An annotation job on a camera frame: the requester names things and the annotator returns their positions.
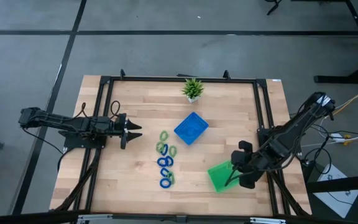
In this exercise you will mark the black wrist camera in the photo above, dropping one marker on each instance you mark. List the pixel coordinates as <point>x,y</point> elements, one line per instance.
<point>237,157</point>
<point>108,122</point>

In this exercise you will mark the white cardboard box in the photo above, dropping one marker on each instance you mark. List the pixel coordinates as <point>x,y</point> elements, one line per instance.
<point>337,189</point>

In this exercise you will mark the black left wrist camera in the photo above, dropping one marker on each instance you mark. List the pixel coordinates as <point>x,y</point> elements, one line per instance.
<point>108,122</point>

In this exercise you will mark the potted green artificial plant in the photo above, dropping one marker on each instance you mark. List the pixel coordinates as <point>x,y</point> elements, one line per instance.
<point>192,88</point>

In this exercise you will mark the green plastic basket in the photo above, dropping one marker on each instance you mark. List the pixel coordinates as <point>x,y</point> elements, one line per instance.
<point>217,179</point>

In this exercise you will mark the black rig crossbar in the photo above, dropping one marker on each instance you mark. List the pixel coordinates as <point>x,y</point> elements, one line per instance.
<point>179,218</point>

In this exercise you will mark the black desk foot bar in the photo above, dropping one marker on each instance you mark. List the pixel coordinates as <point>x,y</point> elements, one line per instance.
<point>340,184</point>

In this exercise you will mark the white power strip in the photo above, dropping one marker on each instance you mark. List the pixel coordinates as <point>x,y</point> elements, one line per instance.
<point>337,137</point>

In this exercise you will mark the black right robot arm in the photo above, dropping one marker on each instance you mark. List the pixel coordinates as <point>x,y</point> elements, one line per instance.
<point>291,137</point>

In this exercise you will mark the blue plastic basket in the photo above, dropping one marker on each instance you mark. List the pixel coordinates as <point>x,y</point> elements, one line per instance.
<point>191,129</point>

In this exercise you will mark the black desk frame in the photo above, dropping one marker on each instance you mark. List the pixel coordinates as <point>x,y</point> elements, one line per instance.
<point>357,73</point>

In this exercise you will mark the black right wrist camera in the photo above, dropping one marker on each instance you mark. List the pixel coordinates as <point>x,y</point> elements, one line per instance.
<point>237,157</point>

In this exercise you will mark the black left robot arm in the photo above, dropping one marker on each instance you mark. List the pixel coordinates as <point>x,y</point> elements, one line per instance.
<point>73,123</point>

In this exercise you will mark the black aluminium table frame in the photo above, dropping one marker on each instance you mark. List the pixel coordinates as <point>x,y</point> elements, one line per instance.
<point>182,80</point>

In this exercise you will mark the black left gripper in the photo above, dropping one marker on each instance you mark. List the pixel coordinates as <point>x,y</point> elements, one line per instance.
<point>123,130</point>

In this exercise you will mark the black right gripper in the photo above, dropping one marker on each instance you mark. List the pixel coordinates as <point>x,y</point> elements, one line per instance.
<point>251,169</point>

